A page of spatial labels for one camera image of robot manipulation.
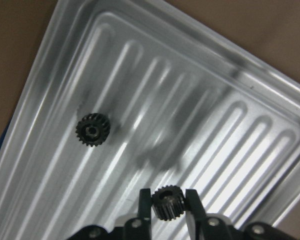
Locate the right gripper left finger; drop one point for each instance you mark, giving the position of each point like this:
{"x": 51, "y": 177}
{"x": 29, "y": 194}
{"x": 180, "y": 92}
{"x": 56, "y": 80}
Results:
{"x": 145, "y": 204}

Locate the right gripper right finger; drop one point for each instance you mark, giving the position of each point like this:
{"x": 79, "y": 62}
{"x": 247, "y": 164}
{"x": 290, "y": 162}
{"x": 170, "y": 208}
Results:
{"x": 194, "y": 206}

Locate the black bearing gear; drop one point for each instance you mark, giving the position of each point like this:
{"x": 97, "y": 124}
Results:
{"x": 168, "y": 202}
{"x": 93, "y": 129}

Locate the silver ribbed metal tray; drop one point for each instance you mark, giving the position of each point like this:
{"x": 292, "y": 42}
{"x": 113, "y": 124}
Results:
{"x": 186, "y": 106}

